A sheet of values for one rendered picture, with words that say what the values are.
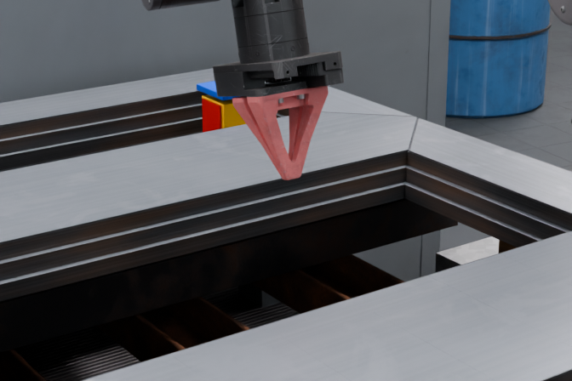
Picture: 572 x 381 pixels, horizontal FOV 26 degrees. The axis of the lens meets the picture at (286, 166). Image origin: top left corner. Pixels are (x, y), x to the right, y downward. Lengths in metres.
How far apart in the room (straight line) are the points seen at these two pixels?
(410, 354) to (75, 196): 0.44
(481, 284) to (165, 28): 0.78
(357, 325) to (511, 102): 3.68
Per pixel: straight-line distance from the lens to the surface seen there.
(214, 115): 1.48
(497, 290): 1.00
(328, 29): 1.81
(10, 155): 1.45
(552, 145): 4.29
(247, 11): 0.99
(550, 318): 0.96
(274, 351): 0.89
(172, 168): 1.27
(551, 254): 1.08
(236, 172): 1.26
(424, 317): 0.95
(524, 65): 4.58
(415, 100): 1.95
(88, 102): 1.52
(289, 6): 0.99
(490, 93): 4.53
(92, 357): 1.58
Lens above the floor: 1.27
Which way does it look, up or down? 19 degrees down
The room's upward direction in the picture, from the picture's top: straight up
